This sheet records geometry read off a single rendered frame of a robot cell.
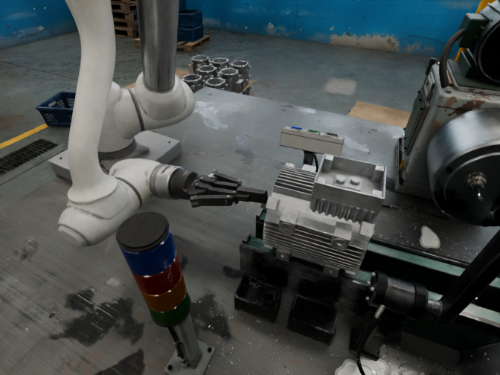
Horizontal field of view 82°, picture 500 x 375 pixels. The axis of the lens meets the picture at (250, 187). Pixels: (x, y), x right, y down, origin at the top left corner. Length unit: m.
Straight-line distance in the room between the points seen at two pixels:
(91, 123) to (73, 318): 0.46
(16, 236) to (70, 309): 0.35
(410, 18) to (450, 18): 0.57
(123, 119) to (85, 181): 0.43
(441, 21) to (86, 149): 5.83
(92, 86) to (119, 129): 0.43
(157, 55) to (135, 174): 0.34
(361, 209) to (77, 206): 0.57
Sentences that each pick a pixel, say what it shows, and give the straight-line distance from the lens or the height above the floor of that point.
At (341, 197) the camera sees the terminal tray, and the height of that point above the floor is 1.13.
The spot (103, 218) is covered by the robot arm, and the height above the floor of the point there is 1.02.
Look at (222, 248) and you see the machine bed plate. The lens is 0.85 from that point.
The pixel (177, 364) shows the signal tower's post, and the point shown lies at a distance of 0.71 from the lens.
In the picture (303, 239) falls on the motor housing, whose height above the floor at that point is 1.03.
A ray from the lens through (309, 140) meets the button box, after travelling 0.81.
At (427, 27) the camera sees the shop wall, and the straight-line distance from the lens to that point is 6.11.
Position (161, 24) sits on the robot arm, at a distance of 0.84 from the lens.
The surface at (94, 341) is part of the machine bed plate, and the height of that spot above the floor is 0.80.
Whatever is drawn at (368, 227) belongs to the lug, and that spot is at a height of 1.09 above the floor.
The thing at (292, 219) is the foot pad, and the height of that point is 1.07.
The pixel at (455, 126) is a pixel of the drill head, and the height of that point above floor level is 1.12.
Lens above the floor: 1.47
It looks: 41 degrees down
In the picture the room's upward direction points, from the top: straight up
